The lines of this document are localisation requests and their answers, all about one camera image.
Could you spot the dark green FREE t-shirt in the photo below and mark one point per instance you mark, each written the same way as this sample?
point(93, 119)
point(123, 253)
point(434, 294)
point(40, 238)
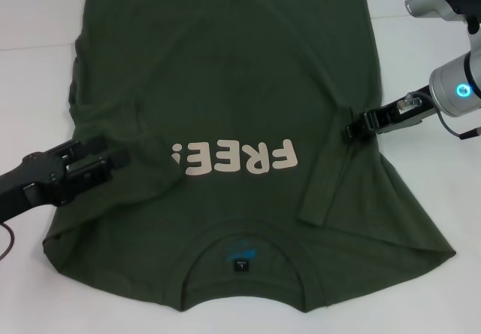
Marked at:
point(244, 67)

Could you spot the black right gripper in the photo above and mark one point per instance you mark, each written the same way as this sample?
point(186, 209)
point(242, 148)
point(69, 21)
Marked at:
point(402, 114)

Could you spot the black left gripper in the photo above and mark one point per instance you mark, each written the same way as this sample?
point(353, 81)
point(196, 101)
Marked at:
point(26, 180)

